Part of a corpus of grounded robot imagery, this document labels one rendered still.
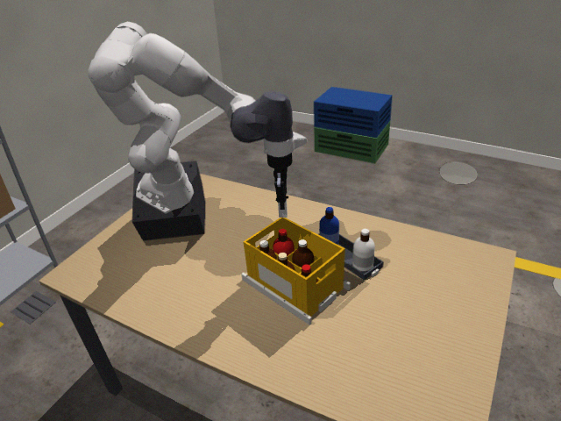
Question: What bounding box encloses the red bottle with pale label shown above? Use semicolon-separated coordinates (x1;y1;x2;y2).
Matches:
273;229;295;256

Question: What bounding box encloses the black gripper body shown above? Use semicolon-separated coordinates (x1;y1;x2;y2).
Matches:
267;153;292;182

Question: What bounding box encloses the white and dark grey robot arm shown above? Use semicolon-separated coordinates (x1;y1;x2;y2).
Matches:
89;22;307;214

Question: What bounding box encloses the dark brown bottle with cream cap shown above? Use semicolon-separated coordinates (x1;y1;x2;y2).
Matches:
278;253;295;270

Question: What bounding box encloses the blue bottle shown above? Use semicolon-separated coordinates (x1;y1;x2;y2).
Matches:
319;207;339;244

